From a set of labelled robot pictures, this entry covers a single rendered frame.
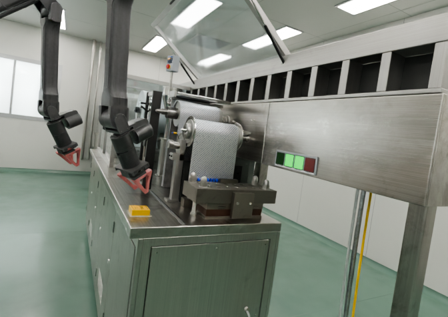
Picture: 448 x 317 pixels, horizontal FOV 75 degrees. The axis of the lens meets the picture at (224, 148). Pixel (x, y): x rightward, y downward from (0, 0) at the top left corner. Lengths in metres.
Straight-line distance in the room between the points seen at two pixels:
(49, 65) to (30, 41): 5.63
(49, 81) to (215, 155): 0.75
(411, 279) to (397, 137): 0.46
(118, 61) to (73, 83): 5.96
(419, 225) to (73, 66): 6.51
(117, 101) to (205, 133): 0.59
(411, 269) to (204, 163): 0.88
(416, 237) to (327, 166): 0.35
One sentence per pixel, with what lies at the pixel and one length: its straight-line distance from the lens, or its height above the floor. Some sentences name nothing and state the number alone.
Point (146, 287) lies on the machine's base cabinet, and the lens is 1.20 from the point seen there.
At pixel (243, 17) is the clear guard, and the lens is 1.51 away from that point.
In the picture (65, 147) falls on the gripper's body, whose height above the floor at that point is 1.12.
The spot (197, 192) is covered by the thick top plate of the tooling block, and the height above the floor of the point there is 1.01.
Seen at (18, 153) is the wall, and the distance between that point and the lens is 6.92.
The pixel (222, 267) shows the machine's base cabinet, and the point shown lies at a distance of 1.28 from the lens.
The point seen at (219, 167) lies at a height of 1.09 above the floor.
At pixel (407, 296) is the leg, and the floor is 0.83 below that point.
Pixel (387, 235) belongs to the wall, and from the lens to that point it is 3.78.
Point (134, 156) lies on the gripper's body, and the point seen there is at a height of 1.16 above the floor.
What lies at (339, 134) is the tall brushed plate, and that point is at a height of 1.31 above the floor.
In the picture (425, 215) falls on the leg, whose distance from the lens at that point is 1.12.
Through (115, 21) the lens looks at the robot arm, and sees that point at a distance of 0.91.
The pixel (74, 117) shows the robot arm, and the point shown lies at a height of 1.24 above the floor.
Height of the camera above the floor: 1.26
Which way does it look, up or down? 3 degrees down
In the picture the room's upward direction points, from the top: 8 degrees clockwise
